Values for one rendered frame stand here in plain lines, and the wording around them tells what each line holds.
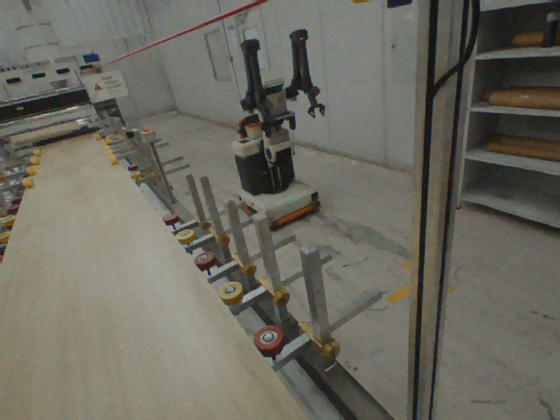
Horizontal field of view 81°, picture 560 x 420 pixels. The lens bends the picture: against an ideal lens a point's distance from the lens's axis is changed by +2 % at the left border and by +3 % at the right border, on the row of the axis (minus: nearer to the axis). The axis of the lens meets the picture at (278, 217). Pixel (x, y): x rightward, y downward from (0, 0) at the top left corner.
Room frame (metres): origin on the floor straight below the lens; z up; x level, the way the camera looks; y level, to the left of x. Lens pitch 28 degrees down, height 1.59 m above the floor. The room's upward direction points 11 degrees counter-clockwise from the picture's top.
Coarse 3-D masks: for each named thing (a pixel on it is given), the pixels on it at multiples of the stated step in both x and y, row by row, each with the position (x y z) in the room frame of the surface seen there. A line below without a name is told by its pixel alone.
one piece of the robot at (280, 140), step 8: (272, 96) 2.83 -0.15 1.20; (280, 96) 2.87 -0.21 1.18; (288, 96) 2.92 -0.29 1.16; (280, 104) 2.87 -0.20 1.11; (272, 128) 2.85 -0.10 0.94; (280, 128) 2.89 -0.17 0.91; (264, 136) 2.85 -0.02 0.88; (272, 136) 2.81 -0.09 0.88; (280, 136) 2.85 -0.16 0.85; (288, 136) 2.89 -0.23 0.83; (264, 144) 2.88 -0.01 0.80; (272, 144) 2.81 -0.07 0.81; (280, 144) 2.80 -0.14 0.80; (288, 144) 2.83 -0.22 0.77; (272, 152) 2.77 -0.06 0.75; (272, 160) 2.79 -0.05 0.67
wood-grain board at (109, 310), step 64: (64, 192) 2.28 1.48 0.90; (128, 192) 2.01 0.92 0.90; (64, 256) 1.31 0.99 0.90; (128, 256) 1.20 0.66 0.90; (0, 320) 0.93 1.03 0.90; (64, 320) 0.86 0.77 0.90; (128, 320) 0.80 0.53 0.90; (192, 320) 0.74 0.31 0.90; (0, 384) 0.64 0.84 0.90; (64, 384) 0.60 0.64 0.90; (128, 384) 0.56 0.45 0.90; (192, 384) 0.53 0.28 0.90; (256, 384) 0.49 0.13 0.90
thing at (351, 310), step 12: (372, 288) 0.81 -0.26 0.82; (360, 300) 0.77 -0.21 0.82; (372, 300) 0.77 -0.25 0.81; (336, 312) 0.74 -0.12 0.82; (348, 312) 0.73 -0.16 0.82; (336, 324) 0.70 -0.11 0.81; (300, 336) 0.68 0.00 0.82; (288, 348) 0.64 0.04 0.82; (300, 348) 0.64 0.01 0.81; (276, 360) 0.61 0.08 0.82; (288, 360) 0.62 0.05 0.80
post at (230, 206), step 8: (224, 200) 1.10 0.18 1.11; (232, 200) 1.09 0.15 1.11; (232, 208) 1.08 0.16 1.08; (232, 216) 1.08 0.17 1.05; (232, 224) 1.07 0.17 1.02; (240, 224) 1.08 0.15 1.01; (232, 232) 1.09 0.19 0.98; (240, 232) 1.08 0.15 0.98; (240, 240) 1.08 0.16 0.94; (240, 248) 1.07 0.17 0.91; (240, 256) 1.08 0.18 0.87; (248, 256) 1.08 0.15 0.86; (248, 280) 1.07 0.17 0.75
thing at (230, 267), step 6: (288, 234) 1.25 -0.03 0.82; (294, 234) 1.24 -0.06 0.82; (276, 240) 1.22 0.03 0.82; (282, 240) 1.21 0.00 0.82; (288, 240) 1.22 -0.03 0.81; (294, 240) 1.23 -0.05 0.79; (276, 246) 1.19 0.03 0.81; (282, 246) 1.20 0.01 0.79; (252, 252) 1.16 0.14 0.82; (258, 252) 1.15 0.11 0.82; (252, 258) 1.14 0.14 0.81; (258, 258) 1.15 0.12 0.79; (228, 264) 1.11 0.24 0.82; (234, 264) 1.10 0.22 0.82; (216, 270) 1.08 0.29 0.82; (222, 270) 1.08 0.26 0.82; (228, 270) 1.08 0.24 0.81; (234, 270) 1.10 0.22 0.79; (210, 276) 1.05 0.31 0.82; (216, 276) 1.06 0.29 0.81; (222, 276) 1.07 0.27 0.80; (210, 282) 1.04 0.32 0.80
